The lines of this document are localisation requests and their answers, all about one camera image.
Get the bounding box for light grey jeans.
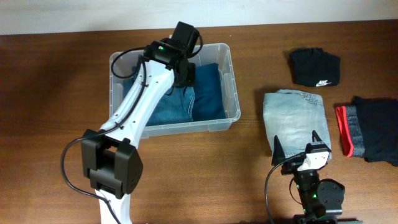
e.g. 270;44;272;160
263;90;331;157

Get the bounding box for blue denim jeans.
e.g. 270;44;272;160
122;65;196;127

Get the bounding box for dark teal shirt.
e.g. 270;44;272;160
192;63;226;121

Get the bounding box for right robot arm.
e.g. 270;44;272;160
264;131;363;224

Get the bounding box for clear plastic storage container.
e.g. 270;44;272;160
109;43;241;139

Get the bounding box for black shorts red grey waistband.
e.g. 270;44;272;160
335;96;397;167

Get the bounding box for black Nike folded garment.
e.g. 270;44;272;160
289;48;341;87

